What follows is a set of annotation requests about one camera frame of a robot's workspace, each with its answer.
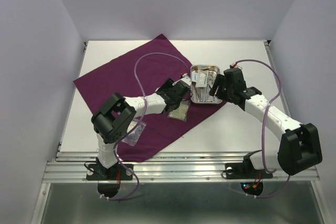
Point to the steel instrument tray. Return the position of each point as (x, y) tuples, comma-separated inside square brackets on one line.
[(212, 70)]

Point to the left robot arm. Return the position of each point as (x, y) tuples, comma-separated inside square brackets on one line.
[(111, 122)]

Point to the steel hemostat forceps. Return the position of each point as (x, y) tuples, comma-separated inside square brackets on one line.
[(201, 94)]

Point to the aluminium front rail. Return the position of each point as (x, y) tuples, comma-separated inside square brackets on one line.
[(164, 167)]

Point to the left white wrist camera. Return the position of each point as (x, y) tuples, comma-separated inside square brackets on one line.
[(186, 79)]

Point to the green-white packet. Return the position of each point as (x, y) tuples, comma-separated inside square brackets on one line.
[(181, 112)]

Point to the small white label packet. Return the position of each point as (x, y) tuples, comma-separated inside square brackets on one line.
[(194, 76)]

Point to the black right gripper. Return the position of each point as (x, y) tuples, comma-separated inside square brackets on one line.
[(219, 81)]

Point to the white sterile pouch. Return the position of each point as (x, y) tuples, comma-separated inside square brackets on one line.
[(201, 79)]

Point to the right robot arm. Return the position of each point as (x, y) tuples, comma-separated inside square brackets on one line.
[(299, 144)]

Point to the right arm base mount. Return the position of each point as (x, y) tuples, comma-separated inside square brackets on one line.
[(251, 178)]

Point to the purple cloth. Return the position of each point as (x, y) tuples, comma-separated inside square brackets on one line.
[(142, 71)]

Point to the blue-white gauze packet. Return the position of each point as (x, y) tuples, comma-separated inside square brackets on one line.
[(134, 131)]

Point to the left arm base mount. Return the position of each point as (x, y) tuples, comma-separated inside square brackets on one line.
[(111, 181)]

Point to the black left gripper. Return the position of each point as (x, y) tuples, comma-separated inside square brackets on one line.
[(168, 84)]

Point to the small steel scissors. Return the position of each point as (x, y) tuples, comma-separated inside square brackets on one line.
[(210, 80)]

